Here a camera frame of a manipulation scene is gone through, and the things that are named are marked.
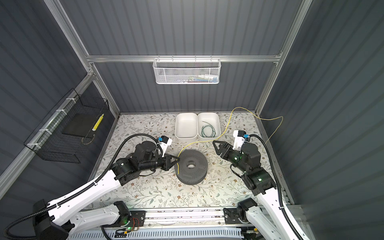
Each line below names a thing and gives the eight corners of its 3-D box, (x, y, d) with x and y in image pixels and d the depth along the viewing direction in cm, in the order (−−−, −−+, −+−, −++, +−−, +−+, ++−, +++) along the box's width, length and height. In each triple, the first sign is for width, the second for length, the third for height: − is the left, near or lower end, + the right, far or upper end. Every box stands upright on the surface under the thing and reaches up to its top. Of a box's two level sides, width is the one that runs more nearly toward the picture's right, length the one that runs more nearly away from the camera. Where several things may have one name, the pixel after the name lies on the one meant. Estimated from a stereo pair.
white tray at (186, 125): (174, 142, 105) (173, 137, 100) (176, 118, 120) (176, 112, 115) (197, 142, 105) (198, 137, 100) (197, 118, 120) (197, 112, 115)
